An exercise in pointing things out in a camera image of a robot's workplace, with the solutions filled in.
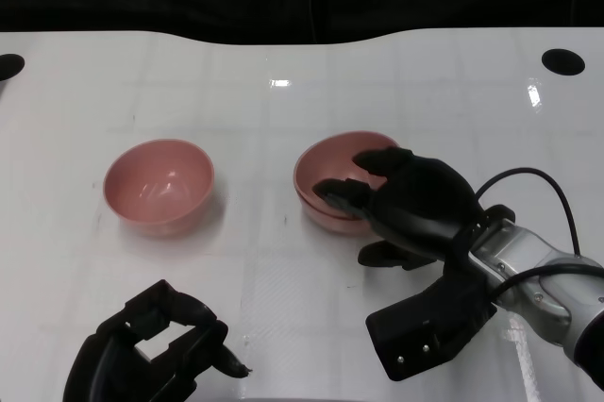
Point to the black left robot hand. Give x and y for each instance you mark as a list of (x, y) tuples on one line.
[(104, 369)]

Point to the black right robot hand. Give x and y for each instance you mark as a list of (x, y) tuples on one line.
[(420, 204)]

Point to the pink plastic bowl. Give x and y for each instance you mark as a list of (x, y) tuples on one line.
[(158, 185), (330, 159), (330, 225)]

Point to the black round table grommet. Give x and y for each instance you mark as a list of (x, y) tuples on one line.
[(563, 61), (10, 67)]

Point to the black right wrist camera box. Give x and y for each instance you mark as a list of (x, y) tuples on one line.
[(424, 326)]

